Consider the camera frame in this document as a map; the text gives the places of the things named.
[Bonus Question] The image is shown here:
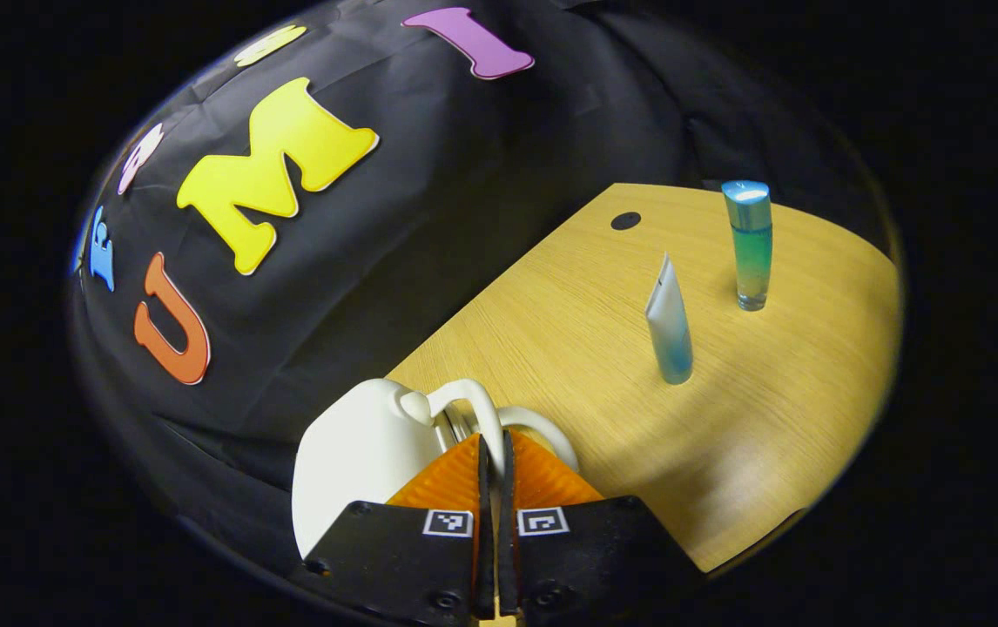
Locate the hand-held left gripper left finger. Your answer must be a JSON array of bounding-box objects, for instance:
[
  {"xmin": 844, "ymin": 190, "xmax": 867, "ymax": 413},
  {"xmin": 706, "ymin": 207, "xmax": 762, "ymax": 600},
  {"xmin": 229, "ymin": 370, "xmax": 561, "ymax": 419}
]
[{"xmin": 290, "ymin": 433, "xmax": 496, "ymax": 627}]

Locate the white blue cream tube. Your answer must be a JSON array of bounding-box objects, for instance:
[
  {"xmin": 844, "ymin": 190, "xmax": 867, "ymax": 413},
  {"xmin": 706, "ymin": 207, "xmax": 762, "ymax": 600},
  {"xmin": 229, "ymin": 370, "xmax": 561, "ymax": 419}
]
[{"xmin": 645, "ymin": 253, "xmax": 694, "ymax": 385}]

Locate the black backdrop cloth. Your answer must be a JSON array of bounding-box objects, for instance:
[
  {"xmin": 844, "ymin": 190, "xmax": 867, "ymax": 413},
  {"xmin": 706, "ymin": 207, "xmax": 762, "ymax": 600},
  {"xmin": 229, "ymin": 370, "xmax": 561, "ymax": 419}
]
[{"xmin": 68, "ymin": 0, "xmax": 892, "ymax": 558}]

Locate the blue green lotion bottle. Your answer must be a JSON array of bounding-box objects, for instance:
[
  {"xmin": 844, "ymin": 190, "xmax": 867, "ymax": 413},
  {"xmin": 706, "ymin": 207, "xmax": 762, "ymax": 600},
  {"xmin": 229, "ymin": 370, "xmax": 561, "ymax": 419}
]
[{"xmin": 721, "ymin": 179, "xmax": 774, "ymax": 312}]

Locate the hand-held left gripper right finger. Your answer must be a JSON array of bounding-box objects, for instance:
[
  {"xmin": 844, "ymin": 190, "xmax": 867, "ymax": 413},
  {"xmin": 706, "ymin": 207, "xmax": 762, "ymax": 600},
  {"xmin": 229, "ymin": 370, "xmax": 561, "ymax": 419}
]
[{"xmin": 499, "ymin": 429, "xmax": 709, "ymax": 627}]

